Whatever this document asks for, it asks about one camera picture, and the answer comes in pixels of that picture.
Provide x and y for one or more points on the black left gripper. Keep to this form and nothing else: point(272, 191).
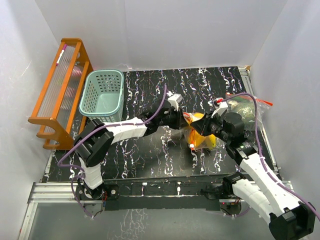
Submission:
point(180, 122)

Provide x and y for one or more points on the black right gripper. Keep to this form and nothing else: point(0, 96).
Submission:
point(202, 125)

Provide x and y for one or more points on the clear zip bag with fruit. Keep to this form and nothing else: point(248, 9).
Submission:
point(200, 142)

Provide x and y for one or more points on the fake orange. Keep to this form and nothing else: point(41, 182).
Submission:
point(191, 135)

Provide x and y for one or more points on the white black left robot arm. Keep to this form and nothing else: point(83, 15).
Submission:
point(96, 139)

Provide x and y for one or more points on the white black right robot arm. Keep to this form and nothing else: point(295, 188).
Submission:
point(288, 217)

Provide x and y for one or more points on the clear zip bag with vegetables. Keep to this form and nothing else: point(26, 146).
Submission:
point(244, 106)

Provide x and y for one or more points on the teal plastic basket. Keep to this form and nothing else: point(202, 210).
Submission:
point(103, 96)

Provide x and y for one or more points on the orange wooden rack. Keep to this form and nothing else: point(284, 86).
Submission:
point(59, 99)

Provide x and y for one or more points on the pink white marker pen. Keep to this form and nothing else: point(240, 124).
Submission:
point(61, 54)

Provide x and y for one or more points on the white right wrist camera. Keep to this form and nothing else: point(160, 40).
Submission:
point(220, 107)

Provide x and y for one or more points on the aluminium frame rail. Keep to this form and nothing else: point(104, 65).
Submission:
point(147, 193)

